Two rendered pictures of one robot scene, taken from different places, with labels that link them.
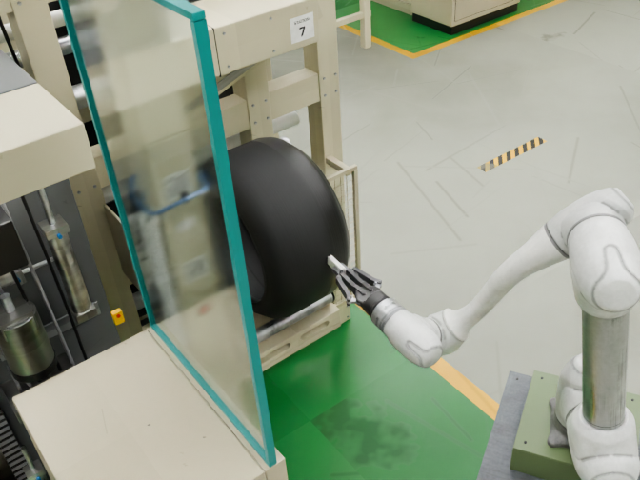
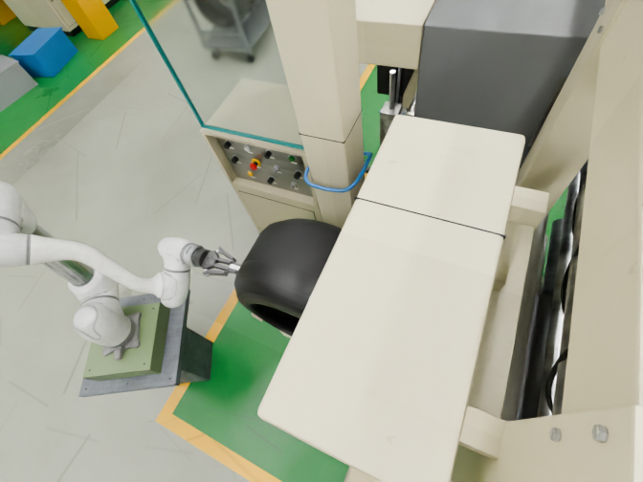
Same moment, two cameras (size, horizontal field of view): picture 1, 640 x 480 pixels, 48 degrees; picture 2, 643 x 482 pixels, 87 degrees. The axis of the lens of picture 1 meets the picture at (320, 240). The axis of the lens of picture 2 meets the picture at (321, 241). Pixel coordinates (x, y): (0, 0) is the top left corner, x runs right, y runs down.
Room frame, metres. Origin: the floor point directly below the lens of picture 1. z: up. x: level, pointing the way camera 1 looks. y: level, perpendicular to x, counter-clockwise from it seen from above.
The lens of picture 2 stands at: (2.35, 0.07, 2.27)
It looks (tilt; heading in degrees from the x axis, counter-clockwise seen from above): 59 degrees down; 162
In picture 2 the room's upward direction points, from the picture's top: 16 degrees counter-clockwise
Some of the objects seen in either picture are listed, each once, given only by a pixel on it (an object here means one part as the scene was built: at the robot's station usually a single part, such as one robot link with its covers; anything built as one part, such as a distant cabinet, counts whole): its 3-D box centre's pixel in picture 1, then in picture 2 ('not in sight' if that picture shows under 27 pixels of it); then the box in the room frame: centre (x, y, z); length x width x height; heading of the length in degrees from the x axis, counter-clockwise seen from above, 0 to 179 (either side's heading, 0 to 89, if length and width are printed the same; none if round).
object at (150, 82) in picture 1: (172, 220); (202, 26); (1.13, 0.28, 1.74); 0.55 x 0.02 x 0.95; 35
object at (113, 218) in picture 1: (148, 238); not in sight; (2.04, 0.60, 1.05); 0.20 x 0.15 x 0.30; 125
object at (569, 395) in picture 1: (588, 390); (99, 321); (1.32, -0.72, 0.92); 0.18 x 0.16 x 0.22; 172
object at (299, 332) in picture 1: (290, 332); not in sight; (1.74, 0.12, 0.83); 0.36 x 0.09 x 0.06; 125
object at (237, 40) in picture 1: (217, 34); (407, 271); (2.17, 0.27, 1.71); 0.61 x 0.25 x 0.15; 125
